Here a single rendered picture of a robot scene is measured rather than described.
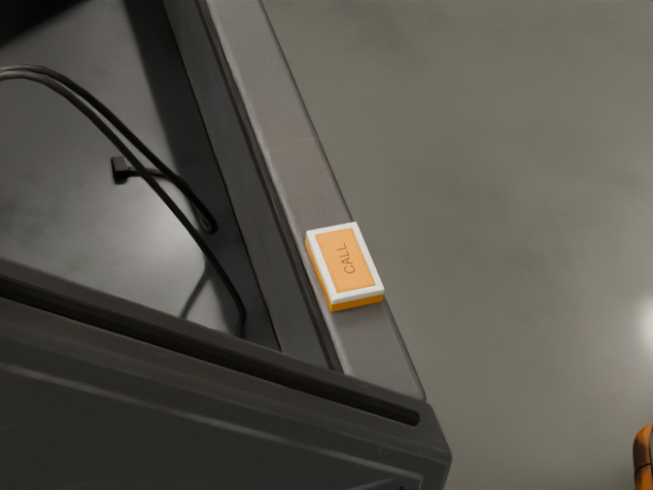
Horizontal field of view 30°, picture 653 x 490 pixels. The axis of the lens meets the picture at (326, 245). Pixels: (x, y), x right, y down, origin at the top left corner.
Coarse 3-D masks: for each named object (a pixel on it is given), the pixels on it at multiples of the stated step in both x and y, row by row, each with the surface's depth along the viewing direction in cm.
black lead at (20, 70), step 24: (0, 72) 66; (24, 72) 66; (48, 72) 67; (72, 96) 67; (96, 120) 68; (120, 144) 70; (120, 168) 87; (144, 168) 71; (168, 168) 76; (192, 192) 79; (216, 264) 77; (240, 312) 79; (240, 336) 79
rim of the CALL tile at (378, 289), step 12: (324, 228) 69; (336, 228) 69; (312, 240) 68; (360, 240) 68; (312, 252) 68; (324, 264) 67; (372, 264) 67; (324, 276) 66; (372, 276) 67; (372, 288) 66; (336, 300) 66; (348, 300) 66
